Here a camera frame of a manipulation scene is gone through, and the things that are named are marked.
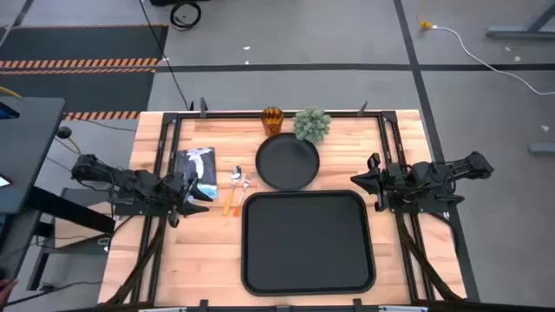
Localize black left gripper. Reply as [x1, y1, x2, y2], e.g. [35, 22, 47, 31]
[162, 171, 215, 229]

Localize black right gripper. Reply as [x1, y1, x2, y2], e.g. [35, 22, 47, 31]
[349, 153, 411, 213]

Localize fork with orange handle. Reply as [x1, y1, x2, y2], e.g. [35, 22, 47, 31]
[232, 172, 253, 218]

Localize spoon with yellow handle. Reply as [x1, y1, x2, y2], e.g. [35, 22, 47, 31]
[222, 165, 243, 217]

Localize black round plate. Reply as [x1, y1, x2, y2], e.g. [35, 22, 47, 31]
[254, 132, 321, 192]

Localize amber ribbed cup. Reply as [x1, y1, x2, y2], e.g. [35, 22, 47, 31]
[260, 107, 285, 138]

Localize black rectangular tray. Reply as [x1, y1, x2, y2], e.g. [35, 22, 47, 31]
[240, 189, 377, 297]

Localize blue white packet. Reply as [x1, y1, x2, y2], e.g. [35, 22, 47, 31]
[173, 146, 219, 203]

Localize small green artificial plant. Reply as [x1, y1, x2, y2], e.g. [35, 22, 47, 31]
[292, 107, 333, 144]

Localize small grey desk foot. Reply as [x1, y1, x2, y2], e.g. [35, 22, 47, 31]
[528, 142, 555, 155]

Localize black side desk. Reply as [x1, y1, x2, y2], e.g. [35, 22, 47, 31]
[0, 95, 116, 304]

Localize black mat with hazard stripes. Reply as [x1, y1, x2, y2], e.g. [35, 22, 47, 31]
[0, 23, 169, 121]

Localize person's hand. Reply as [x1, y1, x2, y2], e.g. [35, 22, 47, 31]
[0, 278, 19, 307]

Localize grey desk leg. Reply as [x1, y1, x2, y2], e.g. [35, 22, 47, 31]
[485, 0, 555, 41]

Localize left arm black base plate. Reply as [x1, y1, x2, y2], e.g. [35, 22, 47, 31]
[113, 199, 174, 217]

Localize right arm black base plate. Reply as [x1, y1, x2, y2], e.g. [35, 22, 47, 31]
[385, 190, 465, 214]

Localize black metal table frame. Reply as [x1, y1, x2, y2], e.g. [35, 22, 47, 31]
[103, 97, 480, 312]

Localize long black floor cable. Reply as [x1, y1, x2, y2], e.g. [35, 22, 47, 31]
[138, 0, 193, 112]

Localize white floor cable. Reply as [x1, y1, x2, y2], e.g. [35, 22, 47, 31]
[433, 25, 555, 96]

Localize yellow plug with cable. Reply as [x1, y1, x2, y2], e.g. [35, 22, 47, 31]
[416, 0, 434, 30]

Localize coiled black cable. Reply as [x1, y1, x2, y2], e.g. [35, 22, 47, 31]
[169, 1, 203, 32]

